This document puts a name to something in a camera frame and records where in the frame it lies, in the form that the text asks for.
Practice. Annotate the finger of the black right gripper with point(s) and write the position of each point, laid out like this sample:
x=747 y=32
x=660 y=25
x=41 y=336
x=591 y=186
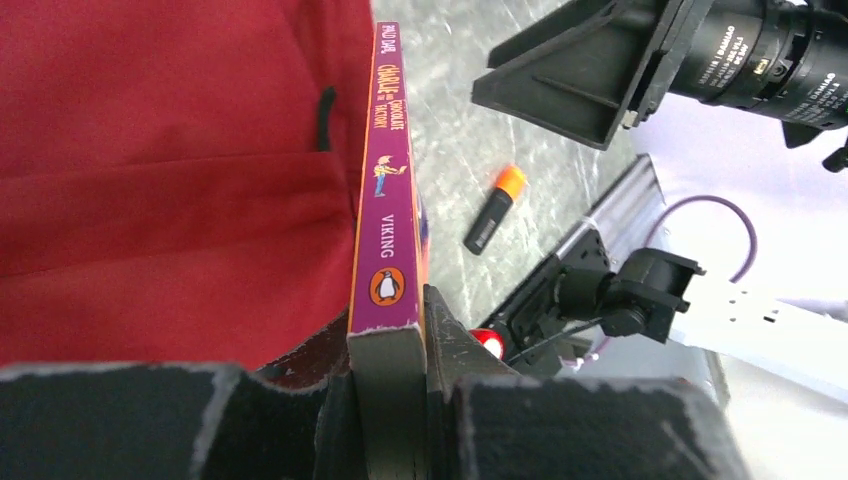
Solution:
x=591 y=67

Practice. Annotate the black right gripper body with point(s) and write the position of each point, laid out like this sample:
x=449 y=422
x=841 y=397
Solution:
x=775 y=59

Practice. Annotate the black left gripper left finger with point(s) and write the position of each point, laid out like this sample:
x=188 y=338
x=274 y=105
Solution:
x=292 y=419

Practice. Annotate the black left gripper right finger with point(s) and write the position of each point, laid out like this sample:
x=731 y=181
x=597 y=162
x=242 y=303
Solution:
x=488 y=422

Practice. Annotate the orange comic book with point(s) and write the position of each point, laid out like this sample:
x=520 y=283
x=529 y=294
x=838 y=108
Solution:
x=386 y=333

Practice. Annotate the red backpack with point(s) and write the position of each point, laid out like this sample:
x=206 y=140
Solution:
x=178 y=178

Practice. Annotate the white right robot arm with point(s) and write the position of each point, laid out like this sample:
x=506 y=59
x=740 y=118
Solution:
x=665 y=297

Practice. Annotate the orange highlighter marker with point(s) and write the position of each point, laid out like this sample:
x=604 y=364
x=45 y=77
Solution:
x=508 y=186

